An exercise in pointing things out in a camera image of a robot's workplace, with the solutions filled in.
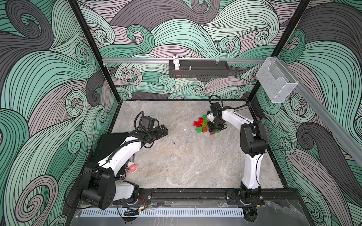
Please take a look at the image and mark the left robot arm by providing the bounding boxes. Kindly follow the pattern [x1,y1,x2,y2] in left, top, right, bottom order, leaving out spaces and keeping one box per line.
[80,125,168,210]

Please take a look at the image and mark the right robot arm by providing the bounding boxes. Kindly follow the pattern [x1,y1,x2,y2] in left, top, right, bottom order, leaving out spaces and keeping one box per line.
[206,102,271,201]

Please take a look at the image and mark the red lego brick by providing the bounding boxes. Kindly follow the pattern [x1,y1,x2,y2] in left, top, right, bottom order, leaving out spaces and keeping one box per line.
[193,117,204,127]

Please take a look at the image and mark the pink white small toy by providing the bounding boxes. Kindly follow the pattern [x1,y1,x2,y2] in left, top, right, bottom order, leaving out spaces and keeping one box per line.
[127,162,138,173]

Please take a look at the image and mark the white rabbit figurine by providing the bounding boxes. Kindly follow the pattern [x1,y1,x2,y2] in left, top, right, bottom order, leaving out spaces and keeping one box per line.
[173,55,181,70]

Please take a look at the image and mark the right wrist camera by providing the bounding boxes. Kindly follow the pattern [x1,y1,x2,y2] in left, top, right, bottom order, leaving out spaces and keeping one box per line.
[206,112,215,122]

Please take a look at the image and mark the black wall shelf tray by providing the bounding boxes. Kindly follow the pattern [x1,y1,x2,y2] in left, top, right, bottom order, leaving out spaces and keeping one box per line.
[168,60,230,80]

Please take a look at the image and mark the clear plastic wall box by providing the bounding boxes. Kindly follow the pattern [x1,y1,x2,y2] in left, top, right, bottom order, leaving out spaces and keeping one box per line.
[256,57,298,103]

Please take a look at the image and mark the white slotted cable duct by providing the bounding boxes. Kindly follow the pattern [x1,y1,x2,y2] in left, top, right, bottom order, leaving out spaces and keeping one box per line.
[80,207,244,218]

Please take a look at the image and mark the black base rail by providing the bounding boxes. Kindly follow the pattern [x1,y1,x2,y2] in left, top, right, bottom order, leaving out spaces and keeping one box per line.
[74,187,300,205]

